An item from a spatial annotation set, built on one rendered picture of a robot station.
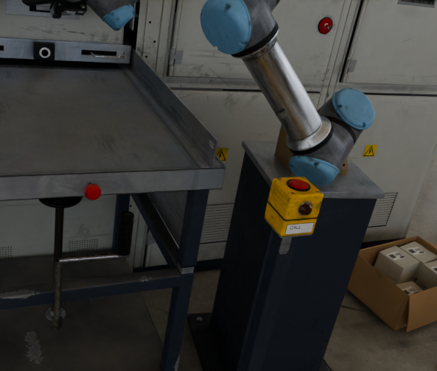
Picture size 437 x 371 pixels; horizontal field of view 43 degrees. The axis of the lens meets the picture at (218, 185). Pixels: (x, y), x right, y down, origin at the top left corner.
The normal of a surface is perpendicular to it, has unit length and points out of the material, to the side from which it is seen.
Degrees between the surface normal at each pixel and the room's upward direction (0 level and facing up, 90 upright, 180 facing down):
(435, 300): 70
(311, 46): 90
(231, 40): 116
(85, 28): 90
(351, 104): 38
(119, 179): 90
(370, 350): 0
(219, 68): 90
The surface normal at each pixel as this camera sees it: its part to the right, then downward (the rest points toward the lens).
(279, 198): -0.91, 0.05
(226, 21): -0.58, 0.65
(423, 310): 0.53, 0.19
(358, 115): 0.37, -0.40
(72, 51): 0.39, 0.48
